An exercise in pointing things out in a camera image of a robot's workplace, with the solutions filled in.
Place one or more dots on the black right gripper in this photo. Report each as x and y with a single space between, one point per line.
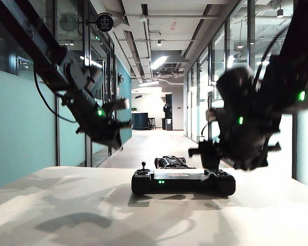
194 152

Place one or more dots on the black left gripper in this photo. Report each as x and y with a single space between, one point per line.
105 132

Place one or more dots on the black dual-joystick remote control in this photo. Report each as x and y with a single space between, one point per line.
179 184

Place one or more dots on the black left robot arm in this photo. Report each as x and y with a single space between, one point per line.
41 43

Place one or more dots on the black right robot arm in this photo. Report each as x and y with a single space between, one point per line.
285 84

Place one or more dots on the black quadruped robot dog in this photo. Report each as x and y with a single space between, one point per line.
173 162

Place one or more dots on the dark teal counter cabinet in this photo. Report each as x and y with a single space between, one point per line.
141 121

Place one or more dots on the small green potted plant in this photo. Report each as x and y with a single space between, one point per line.
134 110

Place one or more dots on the dark bar stool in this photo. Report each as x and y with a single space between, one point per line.
152 123

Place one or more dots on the black standing kiosk machine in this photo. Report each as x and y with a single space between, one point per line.
167 115

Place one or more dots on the white linear ceiling light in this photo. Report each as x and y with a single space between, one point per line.
159 62

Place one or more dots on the round black hanging sign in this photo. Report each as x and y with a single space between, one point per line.
104 22

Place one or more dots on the red ceiling label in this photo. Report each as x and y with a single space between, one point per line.
173 25

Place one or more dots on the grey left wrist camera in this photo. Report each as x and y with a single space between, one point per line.
122 103

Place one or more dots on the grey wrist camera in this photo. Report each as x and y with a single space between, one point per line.
210 115
122 103

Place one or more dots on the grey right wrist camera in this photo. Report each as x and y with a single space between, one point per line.
210 115

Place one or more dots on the black wall ornament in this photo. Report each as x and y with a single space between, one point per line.
120 78

